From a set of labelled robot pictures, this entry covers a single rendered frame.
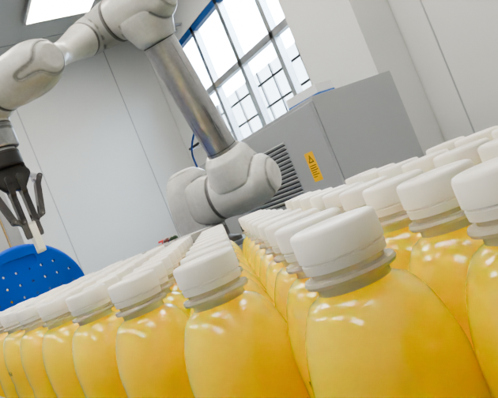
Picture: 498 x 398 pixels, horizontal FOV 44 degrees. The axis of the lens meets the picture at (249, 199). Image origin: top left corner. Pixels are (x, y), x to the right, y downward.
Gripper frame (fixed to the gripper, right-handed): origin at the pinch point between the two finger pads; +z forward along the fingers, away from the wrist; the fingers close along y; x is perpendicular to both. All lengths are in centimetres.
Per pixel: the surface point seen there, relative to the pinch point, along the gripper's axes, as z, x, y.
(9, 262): 2.1, -18.0, 3.8
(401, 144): 14, -67, -193
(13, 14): -220, -381, -149
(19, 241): -13, -159, -31
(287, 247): 14, 112, 16
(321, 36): -71, -155, -258
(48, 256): 4.2, -17.7, -5.3
